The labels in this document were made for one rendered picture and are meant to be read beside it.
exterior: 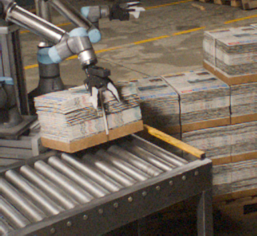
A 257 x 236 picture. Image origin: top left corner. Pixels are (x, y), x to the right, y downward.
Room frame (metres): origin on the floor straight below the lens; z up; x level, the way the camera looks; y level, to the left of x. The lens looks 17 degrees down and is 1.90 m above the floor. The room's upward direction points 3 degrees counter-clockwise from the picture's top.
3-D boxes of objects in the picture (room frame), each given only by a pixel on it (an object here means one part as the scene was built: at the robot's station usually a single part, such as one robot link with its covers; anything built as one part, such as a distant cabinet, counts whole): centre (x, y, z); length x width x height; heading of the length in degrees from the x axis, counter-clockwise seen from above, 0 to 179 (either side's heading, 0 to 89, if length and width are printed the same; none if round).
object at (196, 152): (2.50, -0.12, 0.81); 0.43 x 0.03 x 0.02; 35
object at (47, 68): (3.28, 0.52, 0.98); 0.13 x 0.12 x 0.14; 7
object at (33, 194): (2.13, 0.44, 0.77); 0.47 x 0.05 x 0.05; 35
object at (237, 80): (3.36, -0.56, 0.86); 0.38 x 0.29 x 0.04; 15
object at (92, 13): (3.44, 0.27, 1.21); 0.11 x 0.08 x 0.09; 97
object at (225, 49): (3.36, -0.56, 0.95); 0.38 x 0.29 x 0.23; 15
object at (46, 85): (3.28, 0.52, 0.87); 0.15 x 0.15 x 0.10
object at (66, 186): (2.21, 0.33, 0.77); 0.47 x 0.05 x 0.05; 35
